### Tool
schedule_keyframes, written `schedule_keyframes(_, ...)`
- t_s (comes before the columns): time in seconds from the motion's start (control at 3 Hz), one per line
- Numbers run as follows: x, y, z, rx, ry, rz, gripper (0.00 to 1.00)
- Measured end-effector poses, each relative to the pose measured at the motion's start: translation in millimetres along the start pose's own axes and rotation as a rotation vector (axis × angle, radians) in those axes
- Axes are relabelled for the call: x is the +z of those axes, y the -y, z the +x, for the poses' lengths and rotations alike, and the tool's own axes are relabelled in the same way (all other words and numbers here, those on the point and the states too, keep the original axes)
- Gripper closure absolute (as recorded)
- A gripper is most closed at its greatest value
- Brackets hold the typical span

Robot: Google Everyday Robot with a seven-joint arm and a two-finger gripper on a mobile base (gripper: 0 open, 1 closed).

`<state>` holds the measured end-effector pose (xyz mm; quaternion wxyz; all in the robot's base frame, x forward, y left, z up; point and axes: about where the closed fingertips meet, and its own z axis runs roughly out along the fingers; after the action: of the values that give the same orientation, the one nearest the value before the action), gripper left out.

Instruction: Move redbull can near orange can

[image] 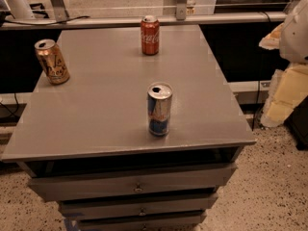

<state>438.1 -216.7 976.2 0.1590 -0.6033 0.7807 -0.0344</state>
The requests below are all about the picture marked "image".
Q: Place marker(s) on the grey drawer cabinet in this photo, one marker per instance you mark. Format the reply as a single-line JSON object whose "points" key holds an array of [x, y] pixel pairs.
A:
{"points": [[97, 122]]}

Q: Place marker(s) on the bottom drawer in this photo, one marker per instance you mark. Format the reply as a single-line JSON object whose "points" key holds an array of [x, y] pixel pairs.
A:
{"points": [[142, 223]]}

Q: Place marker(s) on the orange La Croix can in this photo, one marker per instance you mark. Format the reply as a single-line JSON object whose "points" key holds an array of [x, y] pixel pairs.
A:
{"points": [[52, 61]]}

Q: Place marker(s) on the metal bracket post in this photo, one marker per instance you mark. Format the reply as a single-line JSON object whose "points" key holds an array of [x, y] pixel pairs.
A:
{"points": [[181, 9]]}

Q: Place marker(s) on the top drawer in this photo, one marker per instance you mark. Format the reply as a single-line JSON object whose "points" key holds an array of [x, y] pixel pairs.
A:
{"points": [[150, 180]]}

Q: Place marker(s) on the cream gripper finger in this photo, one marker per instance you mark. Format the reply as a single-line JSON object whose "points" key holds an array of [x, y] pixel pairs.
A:
{"points": [[287, 89], [272, 40]]}

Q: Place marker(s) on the white pipe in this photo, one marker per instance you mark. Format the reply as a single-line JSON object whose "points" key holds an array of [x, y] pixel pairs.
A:
{"points": [[20, 9]]}

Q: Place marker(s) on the red Coca-Cola can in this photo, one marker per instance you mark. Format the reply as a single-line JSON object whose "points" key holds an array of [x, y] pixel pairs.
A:
{"points": [[150, 29]]}

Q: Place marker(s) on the Red Bull can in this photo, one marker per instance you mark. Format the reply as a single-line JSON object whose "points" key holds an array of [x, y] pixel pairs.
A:
{"points": [[159, 99]]}

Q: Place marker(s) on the drawer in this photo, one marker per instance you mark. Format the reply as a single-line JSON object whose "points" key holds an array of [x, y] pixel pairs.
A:
{"points": [[142, 223], [150, 180], [139, 206]]}

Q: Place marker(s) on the middle drawer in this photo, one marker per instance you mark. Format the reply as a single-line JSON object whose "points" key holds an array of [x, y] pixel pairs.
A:
{"points": [[139, 206]]}

